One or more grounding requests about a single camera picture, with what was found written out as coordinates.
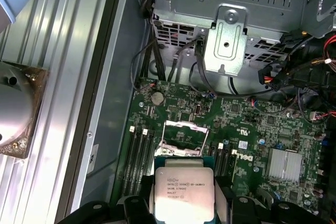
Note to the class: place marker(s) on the silver drive cage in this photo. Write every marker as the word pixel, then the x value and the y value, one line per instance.
pixel 262 11

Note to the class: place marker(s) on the RAM slot with black clips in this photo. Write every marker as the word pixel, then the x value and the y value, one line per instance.
pixel 226 166
pixel 135 161
pixel 214 163
pixel 150 153

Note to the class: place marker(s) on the silver chipset heatsink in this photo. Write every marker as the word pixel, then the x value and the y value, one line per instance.
pixel 283 165

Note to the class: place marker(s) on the silver-topped CPU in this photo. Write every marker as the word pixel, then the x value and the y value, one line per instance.
pixel 183 190

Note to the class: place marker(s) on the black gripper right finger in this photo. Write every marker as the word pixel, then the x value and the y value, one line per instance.
pixel 246 211

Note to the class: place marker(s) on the RAM slot with white clips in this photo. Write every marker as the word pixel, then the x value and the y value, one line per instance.
pixel 232 167
pixel 143 155
pixel 128 161
pixel 220 163

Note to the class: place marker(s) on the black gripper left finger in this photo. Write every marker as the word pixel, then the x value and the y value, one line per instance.
pixel 135 211

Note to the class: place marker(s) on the green motherboard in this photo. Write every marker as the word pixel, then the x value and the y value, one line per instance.
pixel 236 119

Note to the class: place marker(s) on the silver coin battery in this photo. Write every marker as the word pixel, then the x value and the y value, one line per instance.
pixel 157 98

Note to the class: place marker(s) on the silver cage bracket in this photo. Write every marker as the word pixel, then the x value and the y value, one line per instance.
pixel 236 56

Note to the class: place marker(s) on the CPU socket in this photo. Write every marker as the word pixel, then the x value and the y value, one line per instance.
pixel 170 153

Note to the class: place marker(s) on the black open PC case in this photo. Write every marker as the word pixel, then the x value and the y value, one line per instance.
pixel 118 37

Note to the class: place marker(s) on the metal socket cover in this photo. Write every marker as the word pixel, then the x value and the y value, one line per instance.
pixel 189 125

